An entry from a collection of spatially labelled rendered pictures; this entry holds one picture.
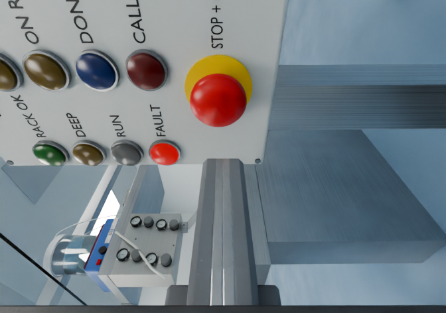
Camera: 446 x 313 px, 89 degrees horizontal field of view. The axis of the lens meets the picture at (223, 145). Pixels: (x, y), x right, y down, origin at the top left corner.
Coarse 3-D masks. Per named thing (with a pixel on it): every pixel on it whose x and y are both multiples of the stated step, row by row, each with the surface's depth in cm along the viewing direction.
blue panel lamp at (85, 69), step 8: (80, 56) 16; (88, 56) 15; (96, 56) 16; (80, 64) 16; (88, 64) 16; (96, 64) 16; (104, 64) 16; (80, 72) 16; (88, 72) 16; (96, 72) 16; (104, 72) 16; (112, 72) 16; (88, 80) 16; (96, 80) 16; (104, 80) 16; (112, 80) 17; (96, 88) 17; (104, 88) 17
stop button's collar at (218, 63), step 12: (216, 12) 14; (204, 60) 16; (216, 60) 16; (228, 60) 16; (192, 72) 17; (204, 72) 17; (216, 72) 17; (228, 72) 17; (240, 72) 17; (192, 84) 17
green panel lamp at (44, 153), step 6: (42, 144) 21; (36, 150) 21; (42, 150) 21; (48, 150) 21; (54, 150) 21; (36, 156) 21; (42, 156) 21; (48, 156) 21; (54, 156) 21; (60, 156) 21; (48, 162) 22; (54, 162) 22; (60, 162) 22
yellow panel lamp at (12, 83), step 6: (0, 60) 16; (0, 66) 16; (6, 66) 16; (0, 72) 16; (6, 72) 16; (12, 72) 16; (0, 78) 16; (6, 78) 16; (12, 78) 16; (0, 84) 17; (6, 84) 17; (12, 84) 17
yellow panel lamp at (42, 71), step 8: (32, 56) 15; (40, 56) 15; (48, 56) 16; (24, 64) 16; (32, 64) 16; (40, 64) 16; (48, 64) 16; (56, 64) 16; (32, 72) 16; (40, 72) 16; (48, 72) 16; (56, 72) 16; (64, 72) 16; (32, 80) 17; (40, 80) 16; (48, 80) 16; (56, 80) 16; (64, 80) 17; (48, 88) 17; (56, 88) 17
